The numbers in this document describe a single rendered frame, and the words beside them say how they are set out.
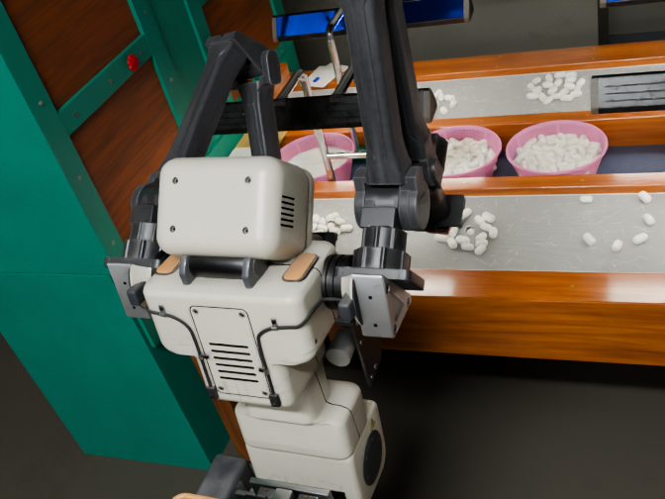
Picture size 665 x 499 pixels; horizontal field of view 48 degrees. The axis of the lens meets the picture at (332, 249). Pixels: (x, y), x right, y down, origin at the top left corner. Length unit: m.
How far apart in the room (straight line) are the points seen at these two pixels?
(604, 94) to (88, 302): 1.39
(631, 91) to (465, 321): 0.61
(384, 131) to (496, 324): 0.75
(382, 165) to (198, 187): 0.27
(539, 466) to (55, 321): 1.44
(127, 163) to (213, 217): 0.96
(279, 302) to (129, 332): 1.12
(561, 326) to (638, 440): 0.75
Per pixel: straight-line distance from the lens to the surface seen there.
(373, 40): 1.07
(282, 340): 1.11
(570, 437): 2.39
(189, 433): 2.42
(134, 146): 2.08
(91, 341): 2.27
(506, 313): 1.71
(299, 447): 1.40
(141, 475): 2.66
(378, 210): 1.14
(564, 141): 2.22
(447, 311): 1.73
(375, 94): 1.09
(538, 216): 1.94
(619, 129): 2.28
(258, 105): 1.56
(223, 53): 1.51
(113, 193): 2.00
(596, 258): 1.80
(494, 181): 2.04
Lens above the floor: 1.90
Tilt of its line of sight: 36 degrees down
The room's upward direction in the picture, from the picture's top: 17 degrees counter-clockwise
